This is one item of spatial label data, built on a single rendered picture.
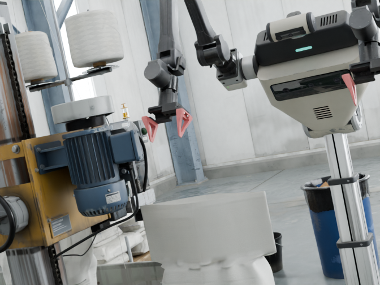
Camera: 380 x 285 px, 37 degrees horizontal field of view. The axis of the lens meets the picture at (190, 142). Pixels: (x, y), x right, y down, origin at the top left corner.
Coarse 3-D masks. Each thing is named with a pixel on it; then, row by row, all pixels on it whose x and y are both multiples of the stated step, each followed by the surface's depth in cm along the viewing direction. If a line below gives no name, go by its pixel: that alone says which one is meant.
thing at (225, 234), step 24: (264, 192) 182; (144, 216) 204; (168, 216) 196; (192, 216) 188; (216, 216) 186; (240, 216) 185; (264, 216) 183; (168, 240) 198; (192, 240) 190; (216, 240) 186; (240, 240) 185; (264, 240) 184; (168, 264) 198; (192, 264) 191; (216, 264) 188; (240, 264) 184; (264, 264) 188
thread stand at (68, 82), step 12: (60, 36) 186; (60, 48) 186; (84, 72) 178; (96, 72) 181; (108, 72) 180; (36, 84) 187; (48, 84) 190; (60, 84) 188; (72, 84) 186; (72, 96) 186
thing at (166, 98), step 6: (162, 90) 172; (168, 90) 171; (162, 96) 171; (168, 96) 170; (174, 96) 171; (162, 102) 170; (168, 102) 170; (174, 102) 167; (150, 108) 171; (156, 108) 170; (156, 114) 174; (168, 114) 172; (174, 114) 172
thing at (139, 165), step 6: (126, 120) 211; (102, 126) 197; (114, 126) 203; (120, 126) 207; (126, 126) 210; (132, 126) 214; (138, 162) 214; (138, 168) 213; (144, 168) 217; (138, 174) 213; (144, 174) 216; (138, 180) 213; (132, 186) 214; (138, 186) 213; (132, 192) 214; (138, 192) 213
